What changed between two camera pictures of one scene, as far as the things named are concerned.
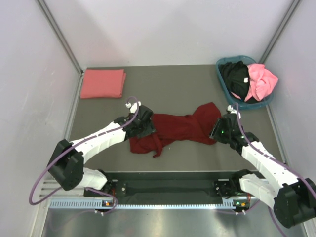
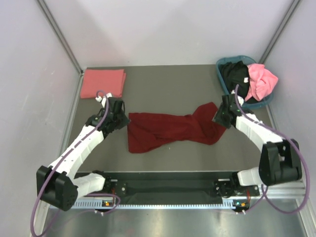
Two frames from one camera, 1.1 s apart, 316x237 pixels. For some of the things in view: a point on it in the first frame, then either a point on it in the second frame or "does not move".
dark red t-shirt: x=196 y=127 does not move
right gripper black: x=215 y=134 → x=217 y=118
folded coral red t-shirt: x=102 y=83 does not move
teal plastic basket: x=235 y=102 does not move
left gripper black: x=150 y=130 → x=124 y=122
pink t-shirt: x=262 y=82 does not move
